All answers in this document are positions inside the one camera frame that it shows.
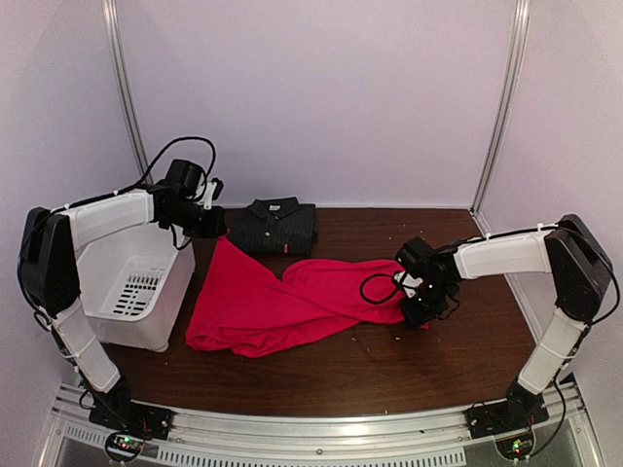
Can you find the left round circuit board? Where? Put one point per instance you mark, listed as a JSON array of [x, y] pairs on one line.
[[123, 447]]

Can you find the left aluminium frame post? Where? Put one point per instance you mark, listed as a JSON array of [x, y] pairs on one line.
[[116, 48]]

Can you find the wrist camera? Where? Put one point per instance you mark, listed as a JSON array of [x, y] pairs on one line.
[[210, 192], [407, 284]]

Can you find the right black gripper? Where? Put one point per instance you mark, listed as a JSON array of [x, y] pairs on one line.
[[415, 320]]

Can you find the aluminium frame post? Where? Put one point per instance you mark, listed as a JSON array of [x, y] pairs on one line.
[[116, 48], [515, 58]]

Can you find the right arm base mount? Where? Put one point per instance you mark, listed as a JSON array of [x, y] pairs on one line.
[[520, 409]]

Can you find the front aluminium rail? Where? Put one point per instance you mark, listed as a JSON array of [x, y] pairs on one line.
[[196, 438]]

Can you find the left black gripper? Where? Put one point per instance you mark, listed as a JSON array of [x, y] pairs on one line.
[[215, 228]]

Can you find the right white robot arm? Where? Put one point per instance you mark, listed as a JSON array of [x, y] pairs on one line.
[[559, 274]]

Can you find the right round circuit board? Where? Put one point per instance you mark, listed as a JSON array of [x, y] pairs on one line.
[[516, 447]]

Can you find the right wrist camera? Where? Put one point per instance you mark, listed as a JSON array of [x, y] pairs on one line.
[[407, 284]]

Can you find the right aluminium frame post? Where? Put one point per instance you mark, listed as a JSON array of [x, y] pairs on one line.
[[515, 58]]

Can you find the white plastic laundry bin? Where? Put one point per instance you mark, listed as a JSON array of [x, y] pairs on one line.
[[133, 284]]

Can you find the red garment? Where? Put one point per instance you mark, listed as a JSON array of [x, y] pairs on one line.
[[245, 307]]

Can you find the round circuit board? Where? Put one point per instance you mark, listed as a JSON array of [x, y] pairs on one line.
[[123, 447], [516, 447]]

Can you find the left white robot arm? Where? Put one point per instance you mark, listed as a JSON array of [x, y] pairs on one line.
[[53, 240]]

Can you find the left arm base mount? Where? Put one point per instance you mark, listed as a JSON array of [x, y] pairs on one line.
[[116, 410]]

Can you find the dark pinstriped shirt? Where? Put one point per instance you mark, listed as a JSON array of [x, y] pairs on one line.
[[279, 225]]

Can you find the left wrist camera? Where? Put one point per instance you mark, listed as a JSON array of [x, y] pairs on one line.
[[210, 192]]

